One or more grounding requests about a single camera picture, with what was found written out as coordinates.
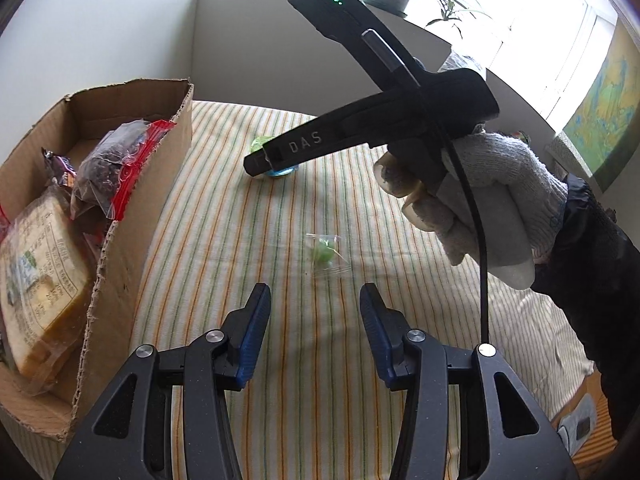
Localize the small spider plant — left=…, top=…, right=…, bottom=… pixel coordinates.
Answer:
left=425, top=0, right=494, bottom=41

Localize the striped blanket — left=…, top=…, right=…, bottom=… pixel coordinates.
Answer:
left=70, top=100, right=594, bottom=480

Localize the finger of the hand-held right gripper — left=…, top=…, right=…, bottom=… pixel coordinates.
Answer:
left=243, top=136, right=292, bottom=179

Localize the dark snack packet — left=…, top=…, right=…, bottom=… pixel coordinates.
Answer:
left=41, top=147, right=79, bottom=189

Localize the person's right hand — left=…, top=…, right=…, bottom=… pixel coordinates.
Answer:
left=375, top=52, right=571, bottom=291

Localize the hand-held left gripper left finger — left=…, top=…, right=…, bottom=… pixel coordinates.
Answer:
left=52, top=282, right=273, bottom=480

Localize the small green candy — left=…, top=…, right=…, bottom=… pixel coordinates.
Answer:
left=306, top=232, right=351, bottom=277

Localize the grey slipper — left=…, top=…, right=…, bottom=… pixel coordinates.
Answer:
left=556, top=392, right=599, bottom=454

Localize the white framed window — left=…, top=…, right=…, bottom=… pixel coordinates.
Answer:
left=202, top=0, right=621, bottom=122

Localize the black cable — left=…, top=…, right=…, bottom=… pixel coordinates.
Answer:
left=415, top=75, right=494, bottom=349

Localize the large tan cake packet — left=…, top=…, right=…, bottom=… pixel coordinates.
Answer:
left=0, top=192, right=99, bottom=396

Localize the green round candy ball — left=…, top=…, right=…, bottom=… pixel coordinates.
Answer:
left=250, top=135, right=301, bottom=179

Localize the wall map poster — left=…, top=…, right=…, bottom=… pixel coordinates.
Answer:
left=562, top=17, right=640, bottom=194

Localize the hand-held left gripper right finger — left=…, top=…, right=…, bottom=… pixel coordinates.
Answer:
left=359, top=282, right=581, bottom=480

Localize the cardboard box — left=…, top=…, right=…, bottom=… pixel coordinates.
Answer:
left=0, top=77, right=195, bottom=444

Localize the white radiator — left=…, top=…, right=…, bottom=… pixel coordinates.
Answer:
left=542, top=132, right=592, bottom=182

